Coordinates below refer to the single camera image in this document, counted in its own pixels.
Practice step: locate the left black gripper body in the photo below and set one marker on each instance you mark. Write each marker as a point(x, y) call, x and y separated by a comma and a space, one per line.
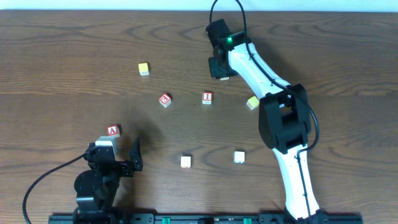
point(121, 166)

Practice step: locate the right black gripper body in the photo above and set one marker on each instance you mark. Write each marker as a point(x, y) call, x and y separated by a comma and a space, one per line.
point(216, 67)

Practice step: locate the red letter A block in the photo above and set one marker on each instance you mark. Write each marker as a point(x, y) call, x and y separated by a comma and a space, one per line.
point(113, 131)

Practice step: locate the red letter I block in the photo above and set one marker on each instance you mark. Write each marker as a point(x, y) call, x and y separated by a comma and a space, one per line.
point(207, 98)

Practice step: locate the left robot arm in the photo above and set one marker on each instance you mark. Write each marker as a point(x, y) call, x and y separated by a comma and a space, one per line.
point(96, 188)

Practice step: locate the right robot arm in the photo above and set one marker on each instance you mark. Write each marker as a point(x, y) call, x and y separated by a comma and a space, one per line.
point(284, 116)

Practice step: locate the yellow top block right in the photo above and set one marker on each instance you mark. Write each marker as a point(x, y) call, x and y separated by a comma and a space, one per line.
point(252, 103)

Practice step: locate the yellow block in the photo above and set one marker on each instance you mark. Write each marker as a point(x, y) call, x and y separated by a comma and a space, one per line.
point(252, 103)
point(143, 69)

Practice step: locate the plain white block left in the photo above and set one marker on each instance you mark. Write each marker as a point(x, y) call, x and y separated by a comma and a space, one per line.
point(186, 162)

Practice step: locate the plain white block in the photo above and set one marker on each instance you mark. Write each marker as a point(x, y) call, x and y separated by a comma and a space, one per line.
point(186, 162)
point(239, 157)

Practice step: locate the red letter E block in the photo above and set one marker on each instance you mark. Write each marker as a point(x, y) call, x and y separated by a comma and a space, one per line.
point(165, 100)

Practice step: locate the yellow top block far left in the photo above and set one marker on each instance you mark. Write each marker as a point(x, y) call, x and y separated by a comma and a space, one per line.
point(143, 69)

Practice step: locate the plain white block right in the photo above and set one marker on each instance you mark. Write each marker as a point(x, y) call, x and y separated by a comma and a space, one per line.
point(239, 157)

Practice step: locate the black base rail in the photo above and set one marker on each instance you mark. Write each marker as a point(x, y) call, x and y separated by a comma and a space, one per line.
point(262, 218)

